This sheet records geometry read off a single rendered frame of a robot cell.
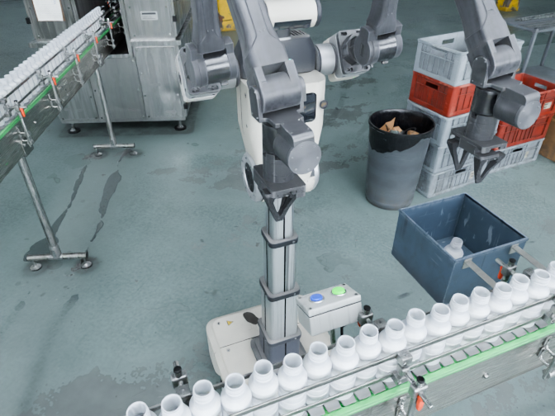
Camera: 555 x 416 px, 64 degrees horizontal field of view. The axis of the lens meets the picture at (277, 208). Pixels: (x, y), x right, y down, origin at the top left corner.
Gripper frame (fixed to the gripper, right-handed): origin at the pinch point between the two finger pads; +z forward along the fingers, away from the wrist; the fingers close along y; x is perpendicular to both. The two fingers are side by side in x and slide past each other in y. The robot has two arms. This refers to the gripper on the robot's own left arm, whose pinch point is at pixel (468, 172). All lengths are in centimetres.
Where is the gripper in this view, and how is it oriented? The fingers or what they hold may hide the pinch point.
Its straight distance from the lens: 107.8
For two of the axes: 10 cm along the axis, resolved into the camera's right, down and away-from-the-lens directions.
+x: -9.3, 2.1, -3.0
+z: 0.1, 8.3, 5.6
